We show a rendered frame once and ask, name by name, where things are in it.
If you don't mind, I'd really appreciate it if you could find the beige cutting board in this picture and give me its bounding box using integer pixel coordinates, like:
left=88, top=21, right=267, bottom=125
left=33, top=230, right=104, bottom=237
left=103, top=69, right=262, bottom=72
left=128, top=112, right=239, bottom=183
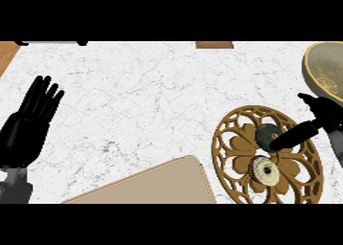
left=60, top=154, right=219, bottom=205

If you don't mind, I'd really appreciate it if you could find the small brown wooden block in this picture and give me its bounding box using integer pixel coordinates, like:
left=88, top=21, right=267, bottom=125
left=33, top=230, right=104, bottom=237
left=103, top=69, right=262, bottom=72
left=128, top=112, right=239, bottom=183
left=194, top=41, right=236, bottom=50

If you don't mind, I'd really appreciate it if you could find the brown openwork round placemat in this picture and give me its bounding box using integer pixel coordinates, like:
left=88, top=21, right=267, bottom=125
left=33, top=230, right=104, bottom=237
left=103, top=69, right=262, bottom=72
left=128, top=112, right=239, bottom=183
left=212, top=105, right=326, bottom=205

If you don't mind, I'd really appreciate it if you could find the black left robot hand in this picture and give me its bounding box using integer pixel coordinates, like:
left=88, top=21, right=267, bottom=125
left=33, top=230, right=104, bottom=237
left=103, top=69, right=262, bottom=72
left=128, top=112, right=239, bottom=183
left=0, top=75, right=67, bottom=170

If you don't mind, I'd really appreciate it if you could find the cream disc with brown rim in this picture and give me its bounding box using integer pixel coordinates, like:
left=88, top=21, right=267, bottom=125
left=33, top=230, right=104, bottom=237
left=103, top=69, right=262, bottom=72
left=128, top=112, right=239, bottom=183
left=250, top=155, right=283, bottom=188

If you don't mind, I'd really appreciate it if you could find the dark green squash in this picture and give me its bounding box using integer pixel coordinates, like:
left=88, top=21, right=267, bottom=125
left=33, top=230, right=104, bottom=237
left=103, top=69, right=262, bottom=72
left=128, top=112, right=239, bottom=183
left=256, top=123, right=286, bottom=153

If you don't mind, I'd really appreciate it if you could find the olive bowl with yellow rim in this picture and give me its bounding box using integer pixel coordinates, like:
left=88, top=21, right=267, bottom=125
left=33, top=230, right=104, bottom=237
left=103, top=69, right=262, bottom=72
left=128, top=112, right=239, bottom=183
left=301, top=41, right=343, bottom=109

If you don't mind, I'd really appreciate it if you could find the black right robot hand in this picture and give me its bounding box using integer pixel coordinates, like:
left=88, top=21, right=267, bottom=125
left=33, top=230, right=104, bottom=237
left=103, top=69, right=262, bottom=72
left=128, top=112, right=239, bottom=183
left=270, top=92, right=343, bottom=151

